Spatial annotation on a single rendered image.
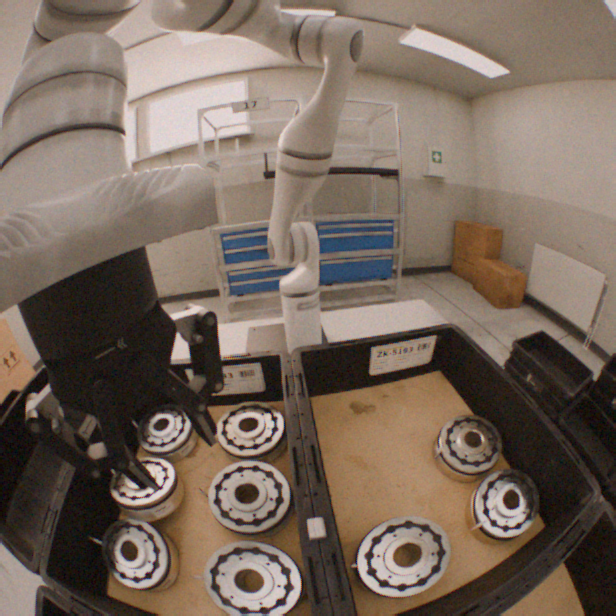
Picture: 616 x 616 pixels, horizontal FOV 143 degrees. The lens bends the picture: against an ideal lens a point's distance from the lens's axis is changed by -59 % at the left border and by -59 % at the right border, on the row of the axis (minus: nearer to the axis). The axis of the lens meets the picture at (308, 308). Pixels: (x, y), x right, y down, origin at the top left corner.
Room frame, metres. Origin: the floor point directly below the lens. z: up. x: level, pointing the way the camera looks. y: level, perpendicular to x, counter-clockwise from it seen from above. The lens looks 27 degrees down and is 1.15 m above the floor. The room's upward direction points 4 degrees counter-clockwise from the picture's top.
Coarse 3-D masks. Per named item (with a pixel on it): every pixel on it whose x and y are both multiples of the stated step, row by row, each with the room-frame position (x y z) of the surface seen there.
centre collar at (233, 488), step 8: (240, 480) 0.13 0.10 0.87; (248, 480) 0.13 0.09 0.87; (256, 480) 0.13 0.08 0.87; (232, 488) 0.11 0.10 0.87; (264, 488) 0.12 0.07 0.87; (232, 496) 0.10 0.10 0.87; (264, 496) 0.10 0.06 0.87; (232, 504) 0.09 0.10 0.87; (240, 504) 0.09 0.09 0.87; (248, 504) 0.09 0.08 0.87; (256, 504) 0.09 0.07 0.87; (264, 504) 0.10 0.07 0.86; (248, 512) 0.08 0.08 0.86
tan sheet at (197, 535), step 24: (216, 408) 0.28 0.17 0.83; (144, 456) 0.16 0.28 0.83; (192, 456) 0.17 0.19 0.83; (216, 456) 0.18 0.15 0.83; (288, 456) 0.18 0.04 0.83; (192, 480) 0.13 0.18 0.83; (288, 480) 0.14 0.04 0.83; (192, 504) 0.09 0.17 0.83; (168, 528) 0.05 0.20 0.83; (192, 528) 0.06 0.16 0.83; (216, 528) 0.06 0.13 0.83; (288, 528) 0.07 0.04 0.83; (192, 552) 0.02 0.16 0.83; (288, 552) 0.04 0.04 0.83; (120, 600) -0.09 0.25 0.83; (144, 600) -0.07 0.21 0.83; (168, 600) -0.06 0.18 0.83; (192, 600) -0.05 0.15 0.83
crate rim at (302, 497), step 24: (240, 360) 0.29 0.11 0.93; (288, 360) 0.28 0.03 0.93; (288, 384) 0.23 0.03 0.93; (288, 408) 0.19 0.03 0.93; (288, 432) 0.16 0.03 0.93; (72, 480) 0.04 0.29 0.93; (48, 528) -0.04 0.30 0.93; (48, 552) -0.07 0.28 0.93; (312, 552) 0.03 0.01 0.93; (48, 576) -0.10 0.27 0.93; (312, 576) 0.00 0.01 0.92; (72, 600) -0.10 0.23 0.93; (312, 600) -0.02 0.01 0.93
